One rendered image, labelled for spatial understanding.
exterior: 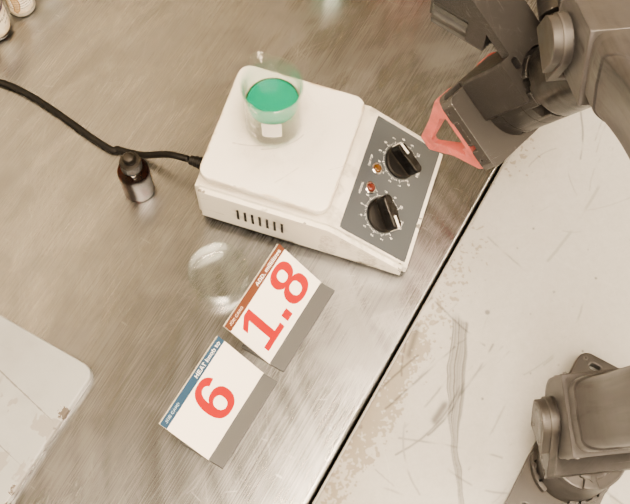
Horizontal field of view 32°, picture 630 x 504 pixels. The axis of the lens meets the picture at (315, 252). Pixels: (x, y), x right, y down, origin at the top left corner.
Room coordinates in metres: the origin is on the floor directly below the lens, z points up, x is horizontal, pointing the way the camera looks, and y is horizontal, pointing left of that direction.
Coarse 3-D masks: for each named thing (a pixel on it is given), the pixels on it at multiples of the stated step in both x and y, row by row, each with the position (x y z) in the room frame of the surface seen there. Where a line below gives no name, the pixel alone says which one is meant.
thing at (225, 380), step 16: (224, 352) 0.27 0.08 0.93; (208, 368) 0.25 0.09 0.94; (224, 368) 0.25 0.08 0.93; (240, 368) 0.26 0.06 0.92; (208, 384) 0.24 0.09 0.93; (224, 384) 0.24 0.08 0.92; (240, 384) 0.24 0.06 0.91; (192, 400) 0.22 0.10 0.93; (208, 400) 0.22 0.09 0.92; (224, 400) 0.23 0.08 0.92; (176, 416) 0.21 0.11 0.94; (192, 416) 0.21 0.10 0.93; (208, 416) 0.21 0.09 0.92; (224, 416) 0.21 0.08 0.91; (192, 432) 0.20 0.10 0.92; (208, 432) 0.20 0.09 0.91; (208, 448) 0.19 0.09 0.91
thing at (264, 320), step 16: (288, 256) 0.36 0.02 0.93; (272, 272) 0.34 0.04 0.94; (288, 272) 0.34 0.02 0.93; (304, 272) 0.35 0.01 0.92; (272, 288) 0.33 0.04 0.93; (288, 288) 0.33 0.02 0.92; (304, 288) 0.33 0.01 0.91; (256, 304) 0.31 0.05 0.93; (272, 304) 0.31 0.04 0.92; (288, 304) 0.32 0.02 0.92; (240, 320) 0.29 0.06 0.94; (256, 320) 0.30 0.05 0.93; (272, 320) 0.30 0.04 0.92; (288, 320) 0.30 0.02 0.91; (256, 336) 0.28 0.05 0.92; (272, 336) 0.29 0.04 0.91
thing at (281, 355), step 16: (320, 288) 0.34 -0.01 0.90; (304, 304) 0.32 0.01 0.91; (320, 304) 0.32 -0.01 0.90; (304, 320) 0.31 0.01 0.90; (240, 336) 0.28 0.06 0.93; (288, 336) 0.29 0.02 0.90; (304, 336) 0.29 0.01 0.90; (256, 352) 0.27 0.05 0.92; (272, 352) 0.27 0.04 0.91; (288, 352) 0.27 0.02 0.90
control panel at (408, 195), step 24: (384, 120) 0.48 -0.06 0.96; (384, 144) 0.46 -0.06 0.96; (408, 144) 0.46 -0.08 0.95; (360, 168) 0.43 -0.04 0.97; (384, 168) 0.43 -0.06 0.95; (432, 168) 0.45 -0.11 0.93; (360, 192) 0.41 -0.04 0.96; (384, 192) 0.41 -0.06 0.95; (408, 192) 0.42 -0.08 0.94; (360, 216) 0.39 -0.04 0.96; (408, 216) 0.40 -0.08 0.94; (384, 240) 0.37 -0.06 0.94; (408, 240) 0.37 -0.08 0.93
